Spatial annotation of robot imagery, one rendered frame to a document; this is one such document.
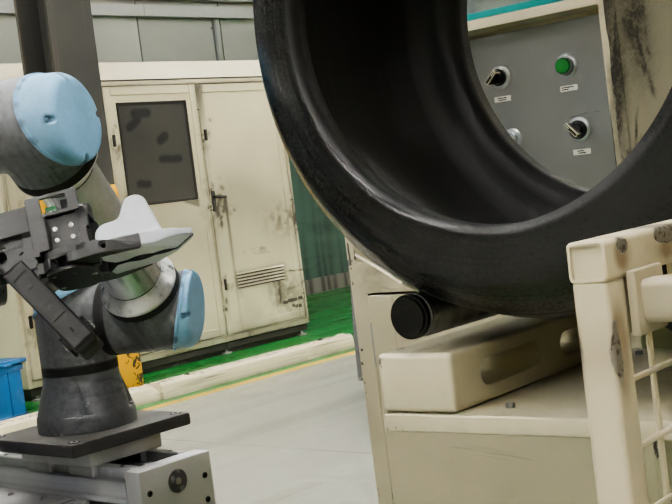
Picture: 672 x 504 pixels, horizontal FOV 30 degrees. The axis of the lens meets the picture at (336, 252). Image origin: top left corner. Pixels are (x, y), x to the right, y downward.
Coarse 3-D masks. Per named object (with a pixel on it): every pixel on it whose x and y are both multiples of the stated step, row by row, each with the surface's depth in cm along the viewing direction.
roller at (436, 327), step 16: (400, 304) 122; (416, 304) 121; (432, 304) 122; (448, 304) 124; (400, 320) 122; (416, 320) 121; (432, 320) 121; (448, 320) 124; (464, 320) 127; (416, 336) 122
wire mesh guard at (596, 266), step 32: (576, 256) 54; (608, 256) 53; (640, 256) 55; (576, 288) 53; (608, 288) 53; (608, 320) 53; (608, 352) 53; (608, 384) 53; (608, 416) 53; (608, 448) 53; (640, 448) 54; (608, 480) 54; (640, 480) 54
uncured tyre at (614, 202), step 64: (256, 0) 124; (320, 0) 136; (384, 0) 144; (448, 0) 144; (320, 64) 136; (384, 64) 145; (448, 64) 144; (320, 128) 120; (384, 128) 141; (448, 128) 145; (320, 192) 122; (384, 192) 117; (448, 192) 141; (512, 192) 141; (576, 192) 136; (640, 192) 101; (384, 256) 119; (448, 256) 113; (512, 256) 109
